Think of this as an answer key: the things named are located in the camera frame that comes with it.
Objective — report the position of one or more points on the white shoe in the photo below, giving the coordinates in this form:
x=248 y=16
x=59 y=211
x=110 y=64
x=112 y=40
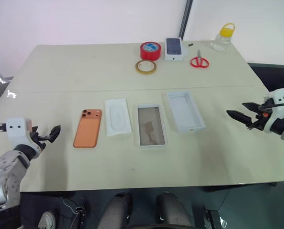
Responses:
x=47 y=220

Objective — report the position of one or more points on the small black clip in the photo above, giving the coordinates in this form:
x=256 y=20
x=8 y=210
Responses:
x=191 y=44

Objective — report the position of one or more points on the clear jar with yellow lid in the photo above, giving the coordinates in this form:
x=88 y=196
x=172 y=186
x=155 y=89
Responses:
x=221 y=40

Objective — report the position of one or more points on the clear yellowish tape roll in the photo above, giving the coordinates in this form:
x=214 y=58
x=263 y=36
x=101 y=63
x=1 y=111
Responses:
x=139 y=67

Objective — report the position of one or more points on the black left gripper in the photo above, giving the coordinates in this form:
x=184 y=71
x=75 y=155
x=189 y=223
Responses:
x=38 y=138

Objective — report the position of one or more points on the dark vertical pole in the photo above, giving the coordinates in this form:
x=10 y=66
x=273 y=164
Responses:
x=185 y=19

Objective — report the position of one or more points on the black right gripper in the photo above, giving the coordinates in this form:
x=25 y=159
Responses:
x=259 y=120

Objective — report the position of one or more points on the white box tray with film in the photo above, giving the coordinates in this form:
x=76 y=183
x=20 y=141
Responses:
x=151 y=126

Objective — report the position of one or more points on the red tape roll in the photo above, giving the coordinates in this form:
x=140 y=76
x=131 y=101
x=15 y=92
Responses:
x=150 y=53

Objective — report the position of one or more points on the white plastic tray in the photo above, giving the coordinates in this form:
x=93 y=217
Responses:
x=186 y=111

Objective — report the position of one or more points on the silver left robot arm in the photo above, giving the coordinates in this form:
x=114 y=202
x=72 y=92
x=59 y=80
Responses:
x=5 y=171

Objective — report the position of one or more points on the orange smartphone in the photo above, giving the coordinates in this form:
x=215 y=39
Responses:
x=87 y=130

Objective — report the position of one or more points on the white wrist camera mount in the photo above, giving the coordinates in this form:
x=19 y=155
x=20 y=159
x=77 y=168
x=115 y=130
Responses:
x=16 y=130
x=279 y=96

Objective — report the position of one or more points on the white smartphone box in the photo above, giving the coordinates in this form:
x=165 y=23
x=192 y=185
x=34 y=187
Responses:
x=174 y=47

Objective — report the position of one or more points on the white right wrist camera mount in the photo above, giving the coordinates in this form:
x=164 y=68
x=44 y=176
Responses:
x=279 y=96

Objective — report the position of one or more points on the white moulded insert tray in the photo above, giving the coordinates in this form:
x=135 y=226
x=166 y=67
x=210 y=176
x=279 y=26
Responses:
x=118 y=117

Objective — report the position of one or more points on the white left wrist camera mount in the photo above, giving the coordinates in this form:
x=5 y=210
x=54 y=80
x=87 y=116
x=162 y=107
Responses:
x=16 y=130

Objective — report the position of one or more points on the dark rounded robot leg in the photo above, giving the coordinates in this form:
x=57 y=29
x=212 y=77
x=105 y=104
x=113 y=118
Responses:
x=114 y=212
x=172 y=212

